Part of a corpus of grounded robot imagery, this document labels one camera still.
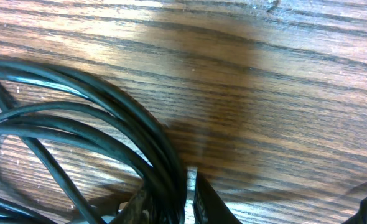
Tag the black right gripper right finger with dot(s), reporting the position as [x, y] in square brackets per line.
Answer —
[208, 207]

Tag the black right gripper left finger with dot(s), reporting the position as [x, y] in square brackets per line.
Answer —
[145, 208]

